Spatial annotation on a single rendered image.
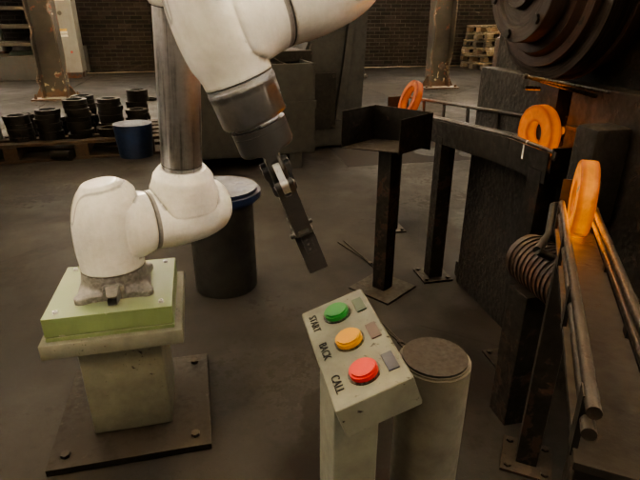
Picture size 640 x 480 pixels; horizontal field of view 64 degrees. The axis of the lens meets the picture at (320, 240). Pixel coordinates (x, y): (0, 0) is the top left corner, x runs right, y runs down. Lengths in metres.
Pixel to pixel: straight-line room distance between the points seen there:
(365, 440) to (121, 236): 0.75
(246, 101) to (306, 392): 1.12
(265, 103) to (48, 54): 7.44
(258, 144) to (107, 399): 0.98
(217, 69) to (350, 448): 0.57
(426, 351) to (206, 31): 0.60
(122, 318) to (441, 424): 0.76
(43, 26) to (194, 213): 6.82
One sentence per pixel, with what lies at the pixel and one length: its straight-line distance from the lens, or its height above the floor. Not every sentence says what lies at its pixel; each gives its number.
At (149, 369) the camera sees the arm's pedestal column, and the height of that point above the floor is 0.21.
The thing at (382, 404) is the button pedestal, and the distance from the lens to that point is 0.69.
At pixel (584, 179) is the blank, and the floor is 0.76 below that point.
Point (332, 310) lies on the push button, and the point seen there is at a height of 0.61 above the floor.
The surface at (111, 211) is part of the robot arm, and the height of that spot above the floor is 0.63.
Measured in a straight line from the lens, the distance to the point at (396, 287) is 2.16.
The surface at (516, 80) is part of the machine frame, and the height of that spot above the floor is 0.85.
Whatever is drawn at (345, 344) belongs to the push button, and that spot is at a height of 0.61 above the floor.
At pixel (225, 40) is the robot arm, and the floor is 1.01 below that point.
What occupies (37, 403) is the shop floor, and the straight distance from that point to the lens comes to 1.78.
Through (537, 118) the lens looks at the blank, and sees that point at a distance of 1.59.
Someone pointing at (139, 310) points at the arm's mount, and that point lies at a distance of 1.28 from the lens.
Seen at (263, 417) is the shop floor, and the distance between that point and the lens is 1.54.
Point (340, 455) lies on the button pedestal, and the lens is 0.84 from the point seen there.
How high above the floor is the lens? 1.04
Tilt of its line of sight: 24 degrees down
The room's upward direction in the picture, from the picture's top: straight up
